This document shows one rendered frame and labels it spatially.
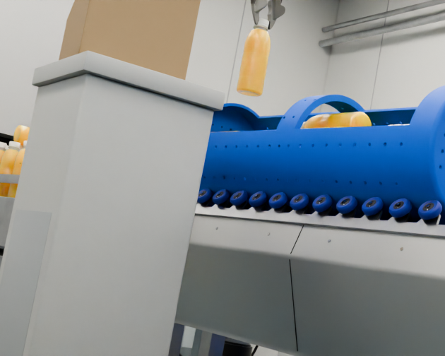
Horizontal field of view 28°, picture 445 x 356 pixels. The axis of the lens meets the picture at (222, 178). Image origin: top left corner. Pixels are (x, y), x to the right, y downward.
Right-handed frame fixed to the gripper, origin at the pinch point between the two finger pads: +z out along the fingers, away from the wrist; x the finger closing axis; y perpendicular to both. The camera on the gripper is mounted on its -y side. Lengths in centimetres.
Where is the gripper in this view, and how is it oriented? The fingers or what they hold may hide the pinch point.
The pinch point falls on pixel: (261, 22)
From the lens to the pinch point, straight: 245.0
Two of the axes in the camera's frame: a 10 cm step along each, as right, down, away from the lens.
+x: 8.0, 2.0, 5.7
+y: 5.8, -0.1, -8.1
